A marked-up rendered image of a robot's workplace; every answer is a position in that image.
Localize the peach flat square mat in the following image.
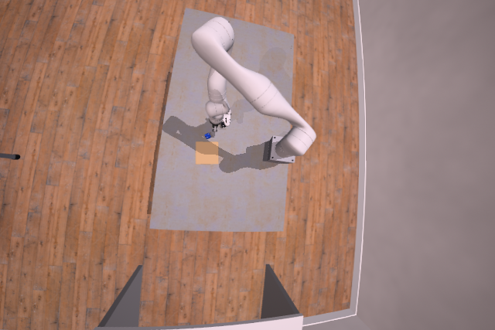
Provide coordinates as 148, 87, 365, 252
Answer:
196, 141, 218, 164

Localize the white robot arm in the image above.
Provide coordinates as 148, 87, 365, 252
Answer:
191, 17, 316, 158

